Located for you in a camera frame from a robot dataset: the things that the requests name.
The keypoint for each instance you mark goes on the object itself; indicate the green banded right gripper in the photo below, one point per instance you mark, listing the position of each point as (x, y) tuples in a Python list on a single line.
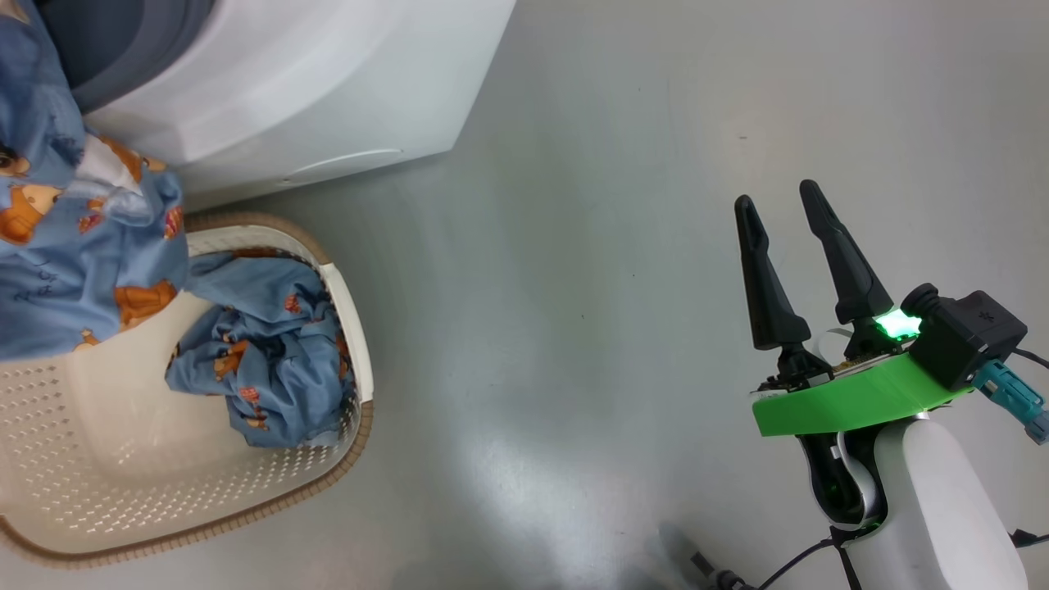
[(844, 397)]

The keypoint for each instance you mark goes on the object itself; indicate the blue bear print pyjama garment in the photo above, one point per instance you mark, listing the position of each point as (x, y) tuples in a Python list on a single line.
[(270, 360)]

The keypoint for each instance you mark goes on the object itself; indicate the blue bear pyjama with cream panel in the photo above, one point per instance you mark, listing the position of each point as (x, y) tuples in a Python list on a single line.
[(74, 270)]

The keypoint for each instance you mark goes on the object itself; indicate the white front-load washing machine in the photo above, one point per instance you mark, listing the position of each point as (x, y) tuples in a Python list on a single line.
[(328, 82)]

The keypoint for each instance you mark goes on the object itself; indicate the round white filter cover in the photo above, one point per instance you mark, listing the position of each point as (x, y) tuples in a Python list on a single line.
[(344, 165)]

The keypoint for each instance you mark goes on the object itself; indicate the cream perforated laundry basket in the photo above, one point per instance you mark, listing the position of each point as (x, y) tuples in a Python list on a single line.
[(123, 459)]

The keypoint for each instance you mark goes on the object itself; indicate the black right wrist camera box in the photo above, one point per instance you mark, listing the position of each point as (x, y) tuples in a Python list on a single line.
[(967, 336)]

